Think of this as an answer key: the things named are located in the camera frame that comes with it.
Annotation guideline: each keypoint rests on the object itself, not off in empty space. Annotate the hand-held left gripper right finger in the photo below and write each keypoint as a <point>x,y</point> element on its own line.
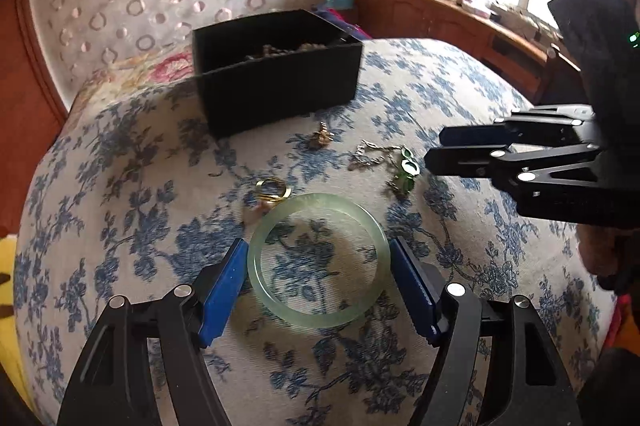
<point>412,286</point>

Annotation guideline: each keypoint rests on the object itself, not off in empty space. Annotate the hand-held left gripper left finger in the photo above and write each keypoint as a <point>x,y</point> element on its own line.
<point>225,291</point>

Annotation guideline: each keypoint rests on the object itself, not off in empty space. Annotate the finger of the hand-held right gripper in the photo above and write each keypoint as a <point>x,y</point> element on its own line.
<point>475,134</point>
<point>460,160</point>

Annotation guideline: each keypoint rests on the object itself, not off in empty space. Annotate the pale green jade bangle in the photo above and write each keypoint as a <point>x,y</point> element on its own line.
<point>256,261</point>

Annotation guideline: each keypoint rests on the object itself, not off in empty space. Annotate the black box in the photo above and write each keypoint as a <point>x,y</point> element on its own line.
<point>280,90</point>

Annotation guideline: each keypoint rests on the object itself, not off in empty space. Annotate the person's right hand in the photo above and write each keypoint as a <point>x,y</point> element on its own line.
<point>595,251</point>

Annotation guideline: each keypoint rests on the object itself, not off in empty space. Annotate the blue floral cloth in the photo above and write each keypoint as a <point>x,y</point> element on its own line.
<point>150,231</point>

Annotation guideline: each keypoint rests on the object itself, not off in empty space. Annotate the wooden side cabinet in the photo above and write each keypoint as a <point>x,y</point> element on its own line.
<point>450,30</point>

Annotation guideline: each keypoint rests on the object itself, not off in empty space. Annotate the small gold earring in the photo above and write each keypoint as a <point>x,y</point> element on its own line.
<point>321,138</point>

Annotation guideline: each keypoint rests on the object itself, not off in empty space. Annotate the dark blue blanket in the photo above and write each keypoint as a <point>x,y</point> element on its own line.
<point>327,15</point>

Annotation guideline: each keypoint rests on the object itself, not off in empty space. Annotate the yellow cloth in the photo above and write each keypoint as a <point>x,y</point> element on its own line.
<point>12,346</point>

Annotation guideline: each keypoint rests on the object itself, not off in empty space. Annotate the pink floral bedsheet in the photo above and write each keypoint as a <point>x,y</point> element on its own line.
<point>160,65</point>

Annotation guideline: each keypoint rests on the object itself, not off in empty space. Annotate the brown wooden wardrobe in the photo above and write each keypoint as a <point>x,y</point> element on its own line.
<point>20,130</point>

